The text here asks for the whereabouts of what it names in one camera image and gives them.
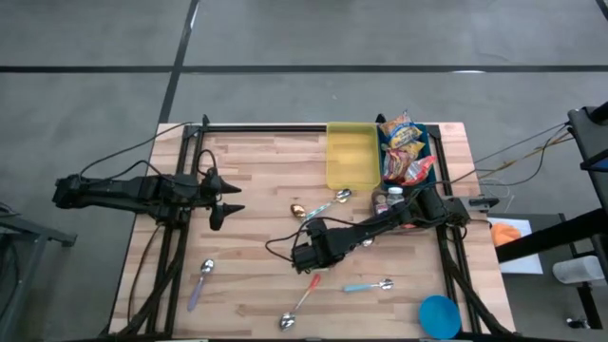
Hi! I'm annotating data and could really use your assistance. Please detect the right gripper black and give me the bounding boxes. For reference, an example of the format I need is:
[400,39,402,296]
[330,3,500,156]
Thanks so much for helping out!
[291,218,346,276]

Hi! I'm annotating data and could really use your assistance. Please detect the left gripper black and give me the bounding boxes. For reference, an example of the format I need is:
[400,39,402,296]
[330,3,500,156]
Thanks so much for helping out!
[197,168,246,233]

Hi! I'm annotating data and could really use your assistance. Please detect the spoon blue white checked handle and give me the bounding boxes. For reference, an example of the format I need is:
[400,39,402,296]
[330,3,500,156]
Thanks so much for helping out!
[300,188,353,224]

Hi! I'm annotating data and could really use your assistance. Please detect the spoon purple handle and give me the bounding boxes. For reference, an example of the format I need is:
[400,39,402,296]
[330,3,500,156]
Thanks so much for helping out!
[186,258,216,313]

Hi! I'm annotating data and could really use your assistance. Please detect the spoon orange handle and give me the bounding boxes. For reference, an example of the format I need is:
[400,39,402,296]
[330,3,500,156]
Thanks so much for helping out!
[278,274,323,331]

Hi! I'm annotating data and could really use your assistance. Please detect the spoon light blue handle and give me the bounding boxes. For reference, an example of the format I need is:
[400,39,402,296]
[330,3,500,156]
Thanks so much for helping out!
[342,278,394,293]

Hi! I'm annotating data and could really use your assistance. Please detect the glass herb jar white lid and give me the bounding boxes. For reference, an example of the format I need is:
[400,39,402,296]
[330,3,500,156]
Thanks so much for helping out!
[387,186,406,210]

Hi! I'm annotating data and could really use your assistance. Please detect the orange red snack bag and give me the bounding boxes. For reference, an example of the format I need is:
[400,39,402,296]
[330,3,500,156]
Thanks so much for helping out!
[381,147,410,182]

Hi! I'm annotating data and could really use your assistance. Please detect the orange silver snack bag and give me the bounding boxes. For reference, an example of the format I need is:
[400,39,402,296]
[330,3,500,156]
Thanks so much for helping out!
[404,155,437,186]

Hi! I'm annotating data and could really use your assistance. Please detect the blue yellow snack bag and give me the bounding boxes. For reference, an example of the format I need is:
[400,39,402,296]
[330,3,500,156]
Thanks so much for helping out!
[378,110,424,149]

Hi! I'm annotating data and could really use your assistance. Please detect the yellow plastic bin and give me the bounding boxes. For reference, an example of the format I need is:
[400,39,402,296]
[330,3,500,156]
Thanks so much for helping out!
[325,122,383,192]

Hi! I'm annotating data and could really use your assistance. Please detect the blue round lid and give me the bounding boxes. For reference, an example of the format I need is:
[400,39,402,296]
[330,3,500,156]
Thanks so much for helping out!
[417,294,463,340]

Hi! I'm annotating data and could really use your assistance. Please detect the teal blue plastic bin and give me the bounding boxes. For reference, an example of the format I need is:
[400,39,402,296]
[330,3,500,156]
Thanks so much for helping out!
[376,122,437,187]

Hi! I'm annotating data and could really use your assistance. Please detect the dark grey metal stand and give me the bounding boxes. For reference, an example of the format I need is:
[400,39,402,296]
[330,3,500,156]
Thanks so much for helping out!
[0,201,78,342]

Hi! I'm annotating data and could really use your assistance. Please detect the orange soft object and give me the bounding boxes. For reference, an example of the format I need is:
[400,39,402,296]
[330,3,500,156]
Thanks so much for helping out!
[490,221,523,248]

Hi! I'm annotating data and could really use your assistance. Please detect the white paper sheet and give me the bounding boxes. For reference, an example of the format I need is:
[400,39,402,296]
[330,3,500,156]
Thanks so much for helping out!
[486,217,544,276]

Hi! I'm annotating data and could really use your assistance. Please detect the white plastic roll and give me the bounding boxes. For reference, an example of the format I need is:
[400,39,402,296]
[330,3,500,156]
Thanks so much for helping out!
[551,255,607,285]

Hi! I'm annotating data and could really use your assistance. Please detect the black metal stand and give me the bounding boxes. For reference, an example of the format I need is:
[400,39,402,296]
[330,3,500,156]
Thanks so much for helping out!
[493,100,608,329]

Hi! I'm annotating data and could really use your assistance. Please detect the black aluminium table frame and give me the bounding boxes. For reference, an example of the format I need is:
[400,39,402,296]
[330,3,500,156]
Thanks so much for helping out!
[97,113,519,342]

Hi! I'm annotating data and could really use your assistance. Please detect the black cable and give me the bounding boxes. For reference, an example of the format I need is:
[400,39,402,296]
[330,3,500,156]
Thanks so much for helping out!
[79,121,197,181]

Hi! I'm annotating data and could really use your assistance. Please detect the brown cable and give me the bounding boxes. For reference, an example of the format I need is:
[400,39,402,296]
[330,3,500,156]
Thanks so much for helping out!
[126,225,162,311]

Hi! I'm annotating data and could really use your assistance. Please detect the black and yellow cables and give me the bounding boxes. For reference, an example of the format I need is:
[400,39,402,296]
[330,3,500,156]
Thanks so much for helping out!
[473,121,571,187]

